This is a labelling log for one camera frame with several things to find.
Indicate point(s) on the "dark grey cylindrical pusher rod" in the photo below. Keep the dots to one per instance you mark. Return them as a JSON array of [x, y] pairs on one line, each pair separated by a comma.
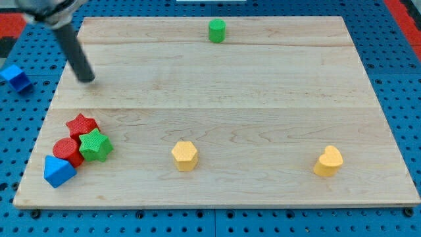
[[72, 49]]

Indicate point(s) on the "red star block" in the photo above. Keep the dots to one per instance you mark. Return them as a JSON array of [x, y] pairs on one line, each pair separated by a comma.
[[80, 125]]

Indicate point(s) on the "green star block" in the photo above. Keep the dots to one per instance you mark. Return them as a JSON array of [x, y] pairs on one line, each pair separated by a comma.
[[95, 146]]

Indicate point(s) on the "blue cube block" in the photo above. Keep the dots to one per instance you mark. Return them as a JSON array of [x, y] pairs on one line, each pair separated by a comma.
[[16, 78]]

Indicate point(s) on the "red cylinder block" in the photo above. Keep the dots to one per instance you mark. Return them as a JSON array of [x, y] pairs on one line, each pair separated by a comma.
[[68, 149]]

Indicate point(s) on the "blue triangle block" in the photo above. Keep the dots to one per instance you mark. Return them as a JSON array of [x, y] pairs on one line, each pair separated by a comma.
[[57, 171]]

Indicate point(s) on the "green cylinder block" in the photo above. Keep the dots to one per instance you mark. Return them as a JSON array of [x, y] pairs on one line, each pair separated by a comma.
[[217, 30]]

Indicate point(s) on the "yellow hexagon block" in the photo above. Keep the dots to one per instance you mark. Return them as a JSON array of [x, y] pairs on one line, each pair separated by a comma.
[[185, 156]]

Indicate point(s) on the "light wooden board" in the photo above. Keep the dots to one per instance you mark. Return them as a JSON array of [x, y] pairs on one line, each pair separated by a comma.
[[260, 108]]

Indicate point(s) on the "yellow heart block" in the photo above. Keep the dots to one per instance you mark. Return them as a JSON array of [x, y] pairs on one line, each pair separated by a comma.
[[329, 162]]

